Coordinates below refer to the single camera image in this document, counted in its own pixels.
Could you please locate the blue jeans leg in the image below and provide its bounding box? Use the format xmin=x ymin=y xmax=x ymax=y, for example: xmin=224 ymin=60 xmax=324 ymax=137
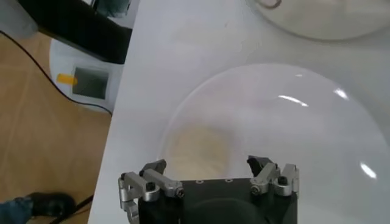
xmin=0 ymin=196 xmax=34 ymax=224

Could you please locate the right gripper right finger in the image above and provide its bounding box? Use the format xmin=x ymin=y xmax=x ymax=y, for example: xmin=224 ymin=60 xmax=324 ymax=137
xmin=246 ymin=155 xmax=300 ymax=198

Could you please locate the white steamed baozi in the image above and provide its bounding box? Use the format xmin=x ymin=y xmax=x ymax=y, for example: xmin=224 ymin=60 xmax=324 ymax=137
xmin=166 ymin=126 xmax=232 ymax=180

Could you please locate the white electric cooking pot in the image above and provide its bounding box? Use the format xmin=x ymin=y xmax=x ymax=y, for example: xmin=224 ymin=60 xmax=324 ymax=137
xmin=248 ymin=0 xmax=390 ymax=41

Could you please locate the white round plate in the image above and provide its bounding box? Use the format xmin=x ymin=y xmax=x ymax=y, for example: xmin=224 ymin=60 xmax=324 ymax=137
xmin=158 ymin=63 xmax=390 ymax=224

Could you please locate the black floor cable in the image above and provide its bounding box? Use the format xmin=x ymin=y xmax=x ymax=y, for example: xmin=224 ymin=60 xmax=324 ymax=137
xmin=50 ymin=194 xmax=94 ymax=224
xmin=0 ymin=29 xmax=114 ymax=116

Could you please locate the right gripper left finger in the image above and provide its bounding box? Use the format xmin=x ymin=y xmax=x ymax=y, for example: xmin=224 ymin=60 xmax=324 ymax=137
xmin=118 ymin=158 xmax=186 ymax=224

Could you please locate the black robot torso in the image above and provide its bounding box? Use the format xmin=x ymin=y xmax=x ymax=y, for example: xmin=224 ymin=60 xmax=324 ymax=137
xmin=17 ymin=0 xmax=134 ymax=65

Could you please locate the black shoe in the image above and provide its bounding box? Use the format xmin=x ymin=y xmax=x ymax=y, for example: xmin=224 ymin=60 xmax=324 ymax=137
xmin=26 ymin=191 xmax=77 ymax=217

